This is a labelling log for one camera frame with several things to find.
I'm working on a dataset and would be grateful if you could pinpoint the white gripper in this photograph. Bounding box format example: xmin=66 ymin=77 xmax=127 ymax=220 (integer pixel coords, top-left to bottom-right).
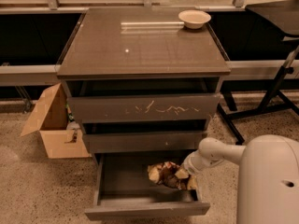
xmin=175 ymin=151 xmax=213 ymax=179

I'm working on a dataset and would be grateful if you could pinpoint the brown chip bag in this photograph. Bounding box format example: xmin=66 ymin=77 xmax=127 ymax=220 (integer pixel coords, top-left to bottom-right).
xmin=148 ymin=161 xmax=197 ymax=190

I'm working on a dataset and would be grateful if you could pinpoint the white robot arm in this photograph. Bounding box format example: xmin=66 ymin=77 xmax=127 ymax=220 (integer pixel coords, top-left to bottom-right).
xmin=182 ymin=134 xmax=299 ymax=224

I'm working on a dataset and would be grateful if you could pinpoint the grey middle drawer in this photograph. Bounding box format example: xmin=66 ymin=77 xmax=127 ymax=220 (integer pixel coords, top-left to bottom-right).
xmin=83 ymin=119 xmax=207 ymax=153

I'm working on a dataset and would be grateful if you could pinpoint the grey drawer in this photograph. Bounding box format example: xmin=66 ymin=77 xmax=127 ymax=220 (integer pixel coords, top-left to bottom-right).
xmin=85 ymin=150 xmax=210 ymax=221
xmin=83 ymin=119 xmax=207 ymax=153
xmin=64 ymin=77 xmax=220 ymax=123

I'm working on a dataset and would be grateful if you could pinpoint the grey bottom drawer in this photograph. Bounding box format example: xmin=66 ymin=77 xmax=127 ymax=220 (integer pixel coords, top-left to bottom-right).
xmin=85 ymin=150 xmax=210 ymax=221

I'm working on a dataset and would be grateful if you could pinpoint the grey drawer cabinet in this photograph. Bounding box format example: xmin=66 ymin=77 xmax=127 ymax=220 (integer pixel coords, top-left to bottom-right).
xmin=56 ymin=7 xmax=232 ymax=166

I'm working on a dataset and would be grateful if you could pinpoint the grey top drawer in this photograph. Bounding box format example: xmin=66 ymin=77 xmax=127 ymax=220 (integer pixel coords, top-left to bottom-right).
xmin=64 ymin=77 xmax=220 ymax=123

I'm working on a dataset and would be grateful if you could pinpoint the green bottle in box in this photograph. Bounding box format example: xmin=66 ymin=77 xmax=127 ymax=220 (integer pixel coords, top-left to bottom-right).
xmin=65 ymin=103 xmax=75 ymax=122

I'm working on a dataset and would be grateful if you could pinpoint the open cardboard box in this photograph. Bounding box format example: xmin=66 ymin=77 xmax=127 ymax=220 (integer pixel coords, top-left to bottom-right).
xmin=21 ymin=84 xmax=90 ymax=159

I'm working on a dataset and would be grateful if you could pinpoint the white paper bowl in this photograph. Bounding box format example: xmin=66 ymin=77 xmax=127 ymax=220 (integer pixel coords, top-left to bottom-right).
xmin=178 ymin=10 xmax=211 ymax=29

